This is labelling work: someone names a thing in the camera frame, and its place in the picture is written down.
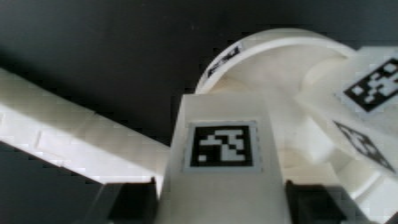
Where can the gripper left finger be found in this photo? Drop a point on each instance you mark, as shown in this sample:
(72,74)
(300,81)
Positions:
(126,204)

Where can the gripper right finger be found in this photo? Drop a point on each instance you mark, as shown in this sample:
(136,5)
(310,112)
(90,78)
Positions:
(323,205)

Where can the white round stool seat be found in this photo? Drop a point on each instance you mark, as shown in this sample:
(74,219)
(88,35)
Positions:
(264,65)

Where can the white U-shaped fence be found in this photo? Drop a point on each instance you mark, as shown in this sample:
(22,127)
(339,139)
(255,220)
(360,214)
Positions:
(72,137)

